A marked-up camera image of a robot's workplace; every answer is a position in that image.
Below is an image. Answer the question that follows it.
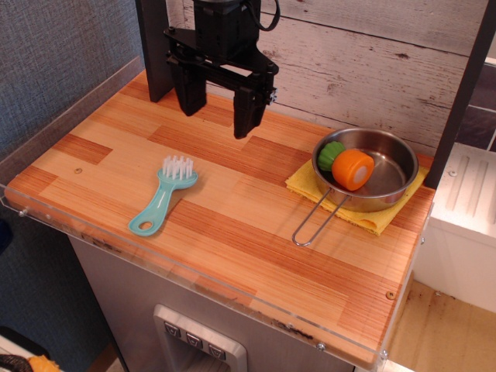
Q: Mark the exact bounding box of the yellow cloth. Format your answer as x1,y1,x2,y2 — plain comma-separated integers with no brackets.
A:
285,160,429,236

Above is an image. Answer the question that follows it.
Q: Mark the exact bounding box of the orange toy carrot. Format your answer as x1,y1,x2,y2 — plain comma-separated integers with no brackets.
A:
317,141,375,191

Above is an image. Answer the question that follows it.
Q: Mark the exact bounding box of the silver toy fridge cabinet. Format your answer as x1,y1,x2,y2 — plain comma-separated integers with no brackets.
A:
68,235,356,372

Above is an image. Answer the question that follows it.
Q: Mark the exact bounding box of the steel pot with wire handle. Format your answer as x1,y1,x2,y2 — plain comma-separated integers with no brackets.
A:
291,127,420,247

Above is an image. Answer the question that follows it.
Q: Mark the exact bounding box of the clear acrylic edge guard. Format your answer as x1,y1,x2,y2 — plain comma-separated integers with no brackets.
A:
5,178,394,369

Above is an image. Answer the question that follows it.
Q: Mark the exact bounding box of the dark vertical post right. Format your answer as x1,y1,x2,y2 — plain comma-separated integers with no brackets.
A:
424,0,495,189

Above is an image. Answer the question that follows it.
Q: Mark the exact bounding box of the teal scrub brush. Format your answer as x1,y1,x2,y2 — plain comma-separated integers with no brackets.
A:
128,156,198,236

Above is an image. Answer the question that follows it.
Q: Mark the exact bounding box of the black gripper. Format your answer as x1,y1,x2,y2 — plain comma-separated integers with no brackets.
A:
164,1,280,140

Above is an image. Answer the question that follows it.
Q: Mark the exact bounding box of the orange black object corner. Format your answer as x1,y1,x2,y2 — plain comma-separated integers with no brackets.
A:
0,352,63,372

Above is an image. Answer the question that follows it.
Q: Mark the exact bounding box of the dark vertical post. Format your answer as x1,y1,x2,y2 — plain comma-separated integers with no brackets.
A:
135,0,174,102
424,0,495,189

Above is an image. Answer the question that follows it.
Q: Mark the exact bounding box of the dark vertical post left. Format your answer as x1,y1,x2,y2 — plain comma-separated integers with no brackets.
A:
135,0,174,102

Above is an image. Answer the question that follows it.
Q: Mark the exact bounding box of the white toy sink unit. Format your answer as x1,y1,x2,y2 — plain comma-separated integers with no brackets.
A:
413,143,495,312

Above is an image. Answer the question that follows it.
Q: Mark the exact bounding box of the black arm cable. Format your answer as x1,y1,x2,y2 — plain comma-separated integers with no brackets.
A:
242,0,281,33

